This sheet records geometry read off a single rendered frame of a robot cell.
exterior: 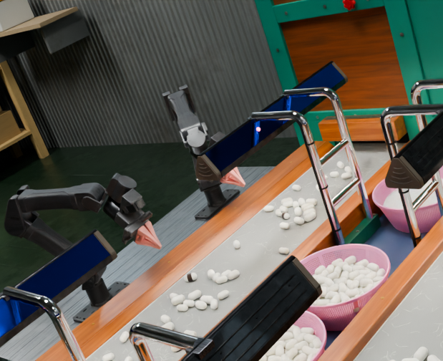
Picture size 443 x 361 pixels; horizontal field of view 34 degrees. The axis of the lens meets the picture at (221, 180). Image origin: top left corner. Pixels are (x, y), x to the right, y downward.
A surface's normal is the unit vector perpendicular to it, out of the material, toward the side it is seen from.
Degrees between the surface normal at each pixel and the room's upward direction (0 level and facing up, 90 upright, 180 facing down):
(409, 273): 0
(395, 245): 0
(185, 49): 90
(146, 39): 90
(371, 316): 0
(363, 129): 90
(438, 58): 90
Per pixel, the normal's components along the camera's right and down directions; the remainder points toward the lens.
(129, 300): -0.33, -0.88
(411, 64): -0.63, 0.48
